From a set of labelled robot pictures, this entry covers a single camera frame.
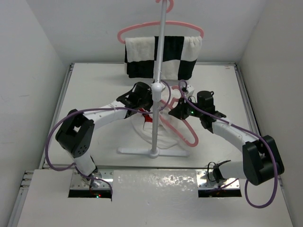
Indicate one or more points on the black white checkered towel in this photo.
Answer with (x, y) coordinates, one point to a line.
(180, 54)

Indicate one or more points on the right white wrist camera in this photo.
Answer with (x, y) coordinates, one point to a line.
(188, 91)

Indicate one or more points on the pink plastic hanger front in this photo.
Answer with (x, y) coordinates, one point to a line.
(180, 130)

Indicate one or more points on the white t shirt red print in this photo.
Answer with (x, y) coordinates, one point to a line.
(142, 124)

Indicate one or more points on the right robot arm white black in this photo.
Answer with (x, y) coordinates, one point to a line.
(261, 160)

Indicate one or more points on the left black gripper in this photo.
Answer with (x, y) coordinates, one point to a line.
(149, 92)

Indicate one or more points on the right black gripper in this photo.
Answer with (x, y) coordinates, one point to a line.
(179, 111)

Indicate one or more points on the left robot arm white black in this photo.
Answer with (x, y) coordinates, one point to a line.
(75, 133)

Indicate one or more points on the grey hanger stand pole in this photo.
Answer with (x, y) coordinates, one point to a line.
(156, 87)

